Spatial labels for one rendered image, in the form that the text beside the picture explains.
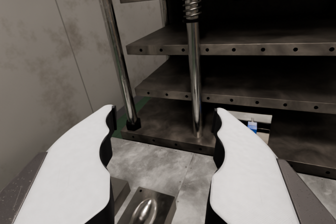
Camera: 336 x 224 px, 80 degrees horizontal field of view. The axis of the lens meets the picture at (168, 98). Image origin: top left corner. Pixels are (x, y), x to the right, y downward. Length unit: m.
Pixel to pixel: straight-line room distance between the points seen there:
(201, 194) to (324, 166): 0.55
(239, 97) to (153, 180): 0.55
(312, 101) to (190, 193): 0.64
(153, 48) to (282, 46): 0.57
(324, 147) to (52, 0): 2.31
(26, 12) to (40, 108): 0.84
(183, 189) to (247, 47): 0.64
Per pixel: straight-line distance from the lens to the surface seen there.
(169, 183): 0.93
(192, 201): 0.88
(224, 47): 0.94
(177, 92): 1.09
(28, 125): 2.20
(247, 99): 1.03
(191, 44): 0.92
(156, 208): 0.80
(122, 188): 0.89
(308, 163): 1.12
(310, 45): 0.95
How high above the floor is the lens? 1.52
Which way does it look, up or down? 28 degrees down
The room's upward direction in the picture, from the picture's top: 7 degrees counter-clockwise
